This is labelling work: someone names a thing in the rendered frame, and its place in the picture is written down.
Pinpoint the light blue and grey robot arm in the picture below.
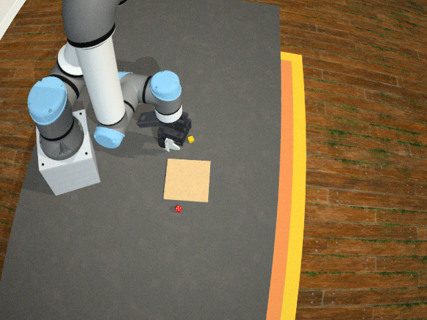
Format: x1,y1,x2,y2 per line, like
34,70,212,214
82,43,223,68
27,0,182,161

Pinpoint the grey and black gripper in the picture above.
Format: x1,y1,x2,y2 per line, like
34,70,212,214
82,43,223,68
157,111,191,151

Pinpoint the tan flat mat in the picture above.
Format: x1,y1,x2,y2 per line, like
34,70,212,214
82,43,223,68
163,159,211,202

